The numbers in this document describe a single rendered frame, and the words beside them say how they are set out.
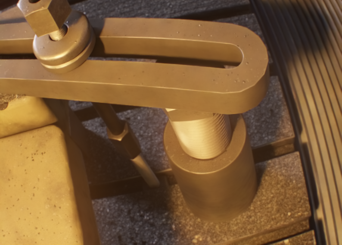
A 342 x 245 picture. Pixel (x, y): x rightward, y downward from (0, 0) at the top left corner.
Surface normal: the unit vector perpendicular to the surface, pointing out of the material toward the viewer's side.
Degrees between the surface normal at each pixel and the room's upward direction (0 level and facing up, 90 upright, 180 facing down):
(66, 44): 0
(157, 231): 1
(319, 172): 61
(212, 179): 87
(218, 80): 0
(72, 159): 90
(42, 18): 90
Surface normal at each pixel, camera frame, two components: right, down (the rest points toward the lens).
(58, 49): -0.20, -0.44
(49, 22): 0.12, 0.87
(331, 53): -0.94, -0.01
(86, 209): 0.96, -0.27
